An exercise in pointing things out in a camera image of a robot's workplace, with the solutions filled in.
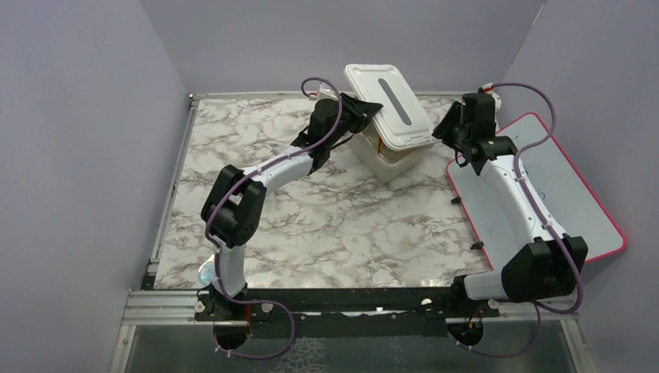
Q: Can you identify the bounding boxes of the beige plastic bin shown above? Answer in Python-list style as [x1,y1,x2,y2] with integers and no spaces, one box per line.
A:
[347,125,431,183]

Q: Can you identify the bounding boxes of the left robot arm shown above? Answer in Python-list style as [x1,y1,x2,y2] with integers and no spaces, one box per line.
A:
[200,93,383,319]

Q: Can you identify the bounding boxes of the white bin lid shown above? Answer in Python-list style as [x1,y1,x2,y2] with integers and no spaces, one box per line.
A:
[343,64,436,152]

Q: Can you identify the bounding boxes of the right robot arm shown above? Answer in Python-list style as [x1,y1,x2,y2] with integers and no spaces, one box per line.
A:
[433,92,588,316]

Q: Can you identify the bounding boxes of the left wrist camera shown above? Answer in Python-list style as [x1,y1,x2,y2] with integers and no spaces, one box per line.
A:
[308,82,336,101]

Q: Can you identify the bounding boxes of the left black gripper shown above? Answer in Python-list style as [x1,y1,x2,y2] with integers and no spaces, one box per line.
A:
[326,92,381,148]

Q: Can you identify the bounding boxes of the blue goggles in bag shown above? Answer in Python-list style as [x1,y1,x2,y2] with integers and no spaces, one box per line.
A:
[198,255,216,288]

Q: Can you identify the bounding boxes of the pink framed whiteboard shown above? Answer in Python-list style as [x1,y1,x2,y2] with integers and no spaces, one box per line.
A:
[446,138,627,269]

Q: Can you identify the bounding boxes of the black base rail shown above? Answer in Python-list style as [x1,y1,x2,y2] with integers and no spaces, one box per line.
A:
[193,286,500,341]

